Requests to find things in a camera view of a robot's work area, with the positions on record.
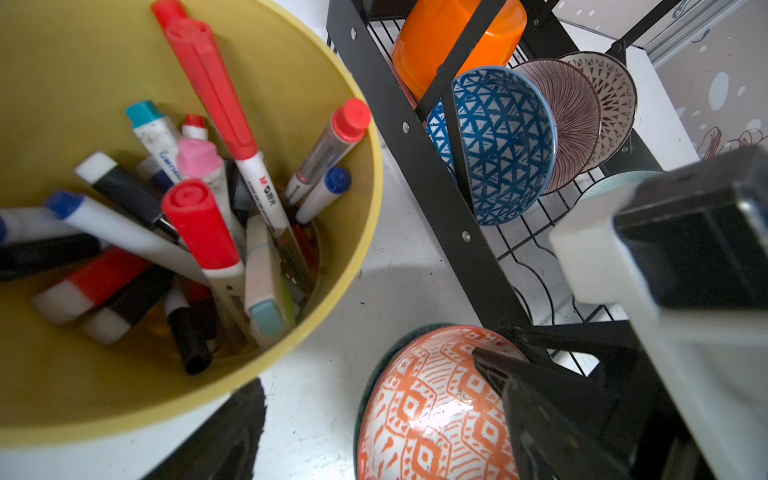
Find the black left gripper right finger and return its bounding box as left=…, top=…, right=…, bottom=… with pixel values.
left=472, top=348, right=630, bottom=479

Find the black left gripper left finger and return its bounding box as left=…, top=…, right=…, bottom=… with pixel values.
left=145, top=379, right=267, bottom=480

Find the orange white patterned bowl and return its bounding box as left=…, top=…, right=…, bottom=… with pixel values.
left=354, top=324, right=526, bottom=479

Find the blue triangle patterned bowl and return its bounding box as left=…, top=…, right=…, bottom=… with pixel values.
left=453, top=66, right=557, bottom=226

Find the dark striped ceramic bowl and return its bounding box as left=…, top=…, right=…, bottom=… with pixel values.
left=513, top=59, right=601, bottom=194

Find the white red patterned bowl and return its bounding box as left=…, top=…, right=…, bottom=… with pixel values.
left=561, top=51, right=638, bottom=173

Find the orange plastic bowl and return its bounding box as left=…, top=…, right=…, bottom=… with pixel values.
left=392, top=0, right=527, bottom=100

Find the teal patterned ceramic bowl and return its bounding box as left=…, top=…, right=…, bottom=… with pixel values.
left=579, top=170, right=662, bottom=202

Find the red cap marker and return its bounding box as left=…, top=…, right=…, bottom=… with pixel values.
left=151, top=1, right=314, bottom=293
left=162, top=179, right=251, bottom=338

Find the blue cap marker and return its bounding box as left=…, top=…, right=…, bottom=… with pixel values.
left=295, top=167, right=351, bottom=225

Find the pink cap marker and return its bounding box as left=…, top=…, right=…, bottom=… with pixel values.
left=177, top=138, right=246, bottom=257

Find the teal cap marker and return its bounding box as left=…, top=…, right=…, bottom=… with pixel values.
left=125, top=100, right=182, bottom=184

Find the yellow marker cup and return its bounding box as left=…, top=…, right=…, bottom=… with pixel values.
left=0, top=0, right=385, bottom=450

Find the black wire dish rack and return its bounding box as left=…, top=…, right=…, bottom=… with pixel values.
left=325, top=0, right=685, bottom=376

